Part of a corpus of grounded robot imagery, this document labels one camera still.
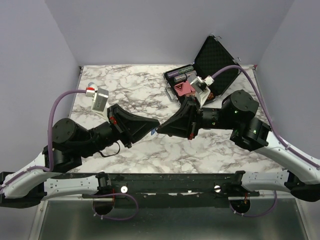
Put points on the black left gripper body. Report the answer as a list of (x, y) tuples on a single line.
[(117, 122)]

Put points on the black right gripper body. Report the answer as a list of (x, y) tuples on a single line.
[(197, 118)]

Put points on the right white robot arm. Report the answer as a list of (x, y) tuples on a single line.
[(301, 176)]

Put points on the orange black chip stack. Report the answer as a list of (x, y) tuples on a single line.
[(210, 97)]

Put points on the pink playing card deck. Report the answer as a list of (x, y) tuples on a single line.
[(182, 88)]

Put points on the white microphone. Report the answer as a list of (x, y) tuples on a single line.
[(93, 85)]

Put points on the purple chip stack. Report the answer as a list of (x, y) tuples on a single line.
[(173, 74)]

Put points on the green chip stack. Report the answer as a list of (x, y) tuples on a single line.
[(185, 69)]

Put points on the black poker chip case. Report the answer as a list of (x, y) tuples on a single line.
[(212, 57)]

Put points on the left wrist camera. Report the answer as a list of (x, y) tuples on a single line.
[(99, 99)]

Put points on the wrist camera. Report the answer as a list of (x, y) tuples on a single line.
[(201, 86), (99, 99)]

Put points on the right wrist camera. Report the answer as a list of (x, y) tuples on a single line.
[(201, 86)]

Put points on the black table front rail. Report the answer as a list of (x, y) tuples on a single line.
[(173, 190)]

